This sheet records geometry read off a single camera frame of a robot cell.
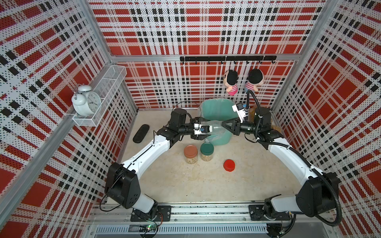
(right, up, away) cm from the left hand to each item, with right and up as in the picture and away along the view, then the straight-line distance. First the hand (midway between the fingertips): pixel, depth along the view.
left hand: (209, 124), depth 77 cm
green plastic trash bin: (+7, +9, +21) cm, 24 cm away
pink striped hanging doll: (+16, +29, +20) cm, 39 cm away
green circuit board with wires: (-30, -50, -8) cm, 58 cm away
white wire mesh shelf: (-59, +18, +5) cm, 62 cm away
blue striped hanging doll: (+30, +29, +15) cm, 44 cm away
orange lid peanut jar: (-10, -17, +9) cm, 22 cm away
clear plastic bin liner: (+6, +9, +22) cm, 24 cm away
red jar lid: (+13, -26, +14) cm, 32 cm away
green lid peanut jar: (-1, -16, +11) cm, 19 cm away
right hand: (+7, 0, -4) cm, 8 cm away
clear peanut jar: (+3, -2, -8) cm, 9 cm away
